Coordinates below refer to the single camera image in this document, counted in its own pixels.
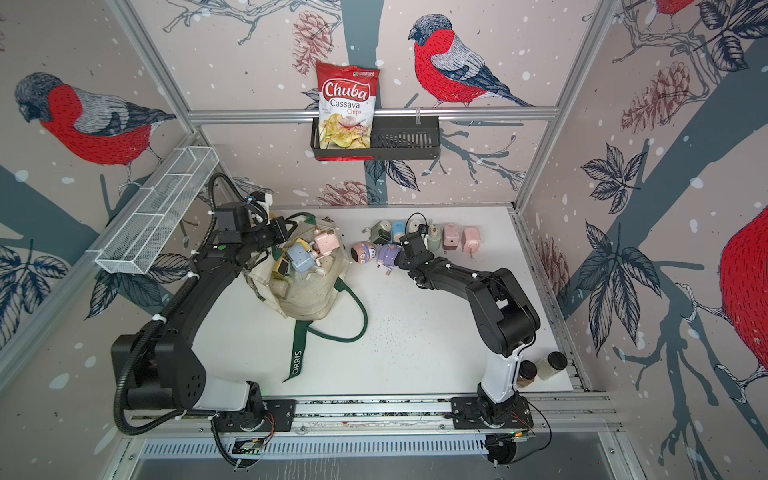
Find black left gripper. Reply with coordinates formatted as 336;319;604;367
242;216;298;254

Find purple sharpener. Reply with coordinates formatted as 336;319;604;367
377;244;401;275

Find yellow sharpener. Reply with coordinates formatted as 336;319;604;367
407;219;422;234

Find pale green sharpener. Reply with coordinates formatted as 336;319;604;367
426;221;443;252

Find grey blue sharpener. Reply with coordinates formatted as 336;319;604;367
286;239;316;274

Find pink face sharpener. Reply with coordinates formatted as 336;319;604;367
350;241;377;264

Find pink square sharpener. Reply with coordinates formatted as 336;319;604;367
461;226;482;257

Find canvas tote bag green handles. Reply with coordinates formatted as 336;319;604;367
244;212;369;379

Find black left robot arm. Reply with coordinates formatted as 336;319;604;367
111;191;298;436

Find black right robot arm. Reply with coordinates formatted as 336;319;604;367
395;226;541;430

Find red cassava chips bag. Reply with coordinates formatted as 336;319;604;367
313;62;380;161

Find brown spice jar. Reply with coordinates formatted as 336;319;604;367
517;360;538;388

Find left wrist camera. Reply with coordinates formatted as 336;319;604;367
246;189;273;209

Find black wall basket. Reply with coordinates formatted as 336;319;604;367
310;116;441;161

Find white wire mesh basket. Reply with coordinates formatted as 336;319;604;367
95;146;219;274

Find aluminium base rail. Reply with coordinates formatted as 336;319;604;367
139;393;622;467

